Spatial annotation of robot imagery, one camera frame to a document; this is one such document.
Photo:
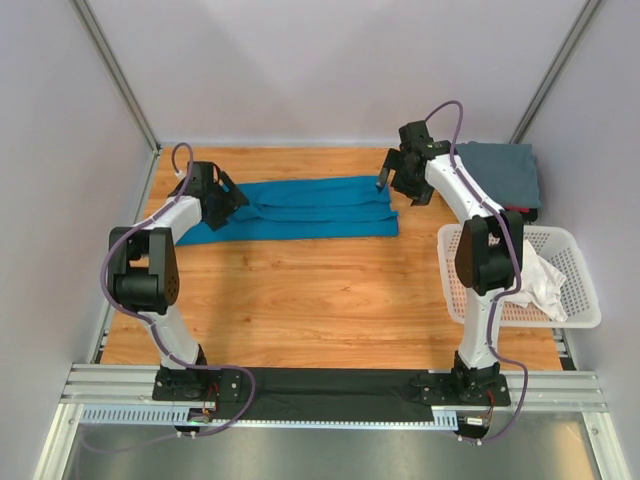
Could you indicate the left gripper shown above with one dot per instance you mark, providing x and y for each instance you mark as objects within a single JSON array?
[{"x": 233, "y": 200}]

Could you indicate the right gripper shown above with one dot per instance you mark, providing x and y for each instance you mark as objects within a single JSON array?
[{"x": 420, "y": 194}]

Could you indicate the blue t-shirt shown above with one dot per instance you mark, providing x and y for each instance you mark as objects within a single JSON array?
[{"x": 341, "y": 207}]

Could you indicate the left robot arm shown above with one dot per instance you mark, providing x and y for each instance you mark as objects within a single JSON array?
[{"x": 142, "y": 277}]

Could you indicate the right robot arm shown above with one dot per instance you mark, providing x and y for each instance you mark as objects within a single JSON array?
[{"x": 487, "y": 261}]

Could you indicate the folded grey t-shirt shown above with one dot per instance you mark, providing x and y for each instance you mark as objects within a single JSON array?
[{"x": 506, "y": 172}]

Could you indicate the folded dark red t-shirt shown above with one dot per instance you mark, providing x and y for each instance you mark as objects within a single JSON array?
[{"x": 529, "y": 215}]

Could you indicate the white t-shirt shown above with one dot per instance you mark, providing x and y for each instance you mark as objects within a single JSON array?
[{"x": 541, "y": 285}]

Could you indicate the white plastic basket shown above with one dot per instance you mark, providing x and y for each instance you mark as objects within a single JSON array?
[{"x": 554, "y": 245}]

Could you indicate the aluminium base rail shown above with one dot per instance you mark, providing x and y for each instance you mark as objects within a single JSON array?
[{"x": 110, "y": 394}]

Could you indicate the left frame post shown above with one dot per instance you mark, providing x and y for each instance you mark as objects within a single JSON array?
[{"x": 97, "y": 36}]

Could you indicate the frame post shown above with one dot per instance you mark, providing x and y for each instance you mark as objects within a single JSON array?
[
  {"x": 578, "y": 29},
  {"x": 97, "y": 36}
]

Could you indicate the right frame post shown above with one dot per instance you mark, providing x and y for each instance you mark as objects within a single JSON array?
[{"x": 578, "y": 29}]

